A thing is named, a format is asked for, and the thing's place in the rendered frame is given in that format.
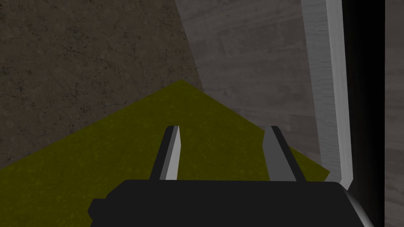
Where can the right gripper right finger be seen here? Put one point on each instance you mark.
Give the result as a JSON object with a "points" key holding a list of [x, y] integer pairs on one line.
{"points": [[279, 157]]}

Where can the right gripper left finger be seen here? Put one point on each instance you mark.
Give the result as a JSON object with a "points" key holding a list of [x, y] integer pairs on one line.
{"points": [[169, 157]]}

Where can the grey wooden door leaf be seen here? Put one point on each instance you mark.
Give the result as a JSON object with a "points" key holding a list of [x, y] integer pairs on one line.
{"points": [[258, 69]]}

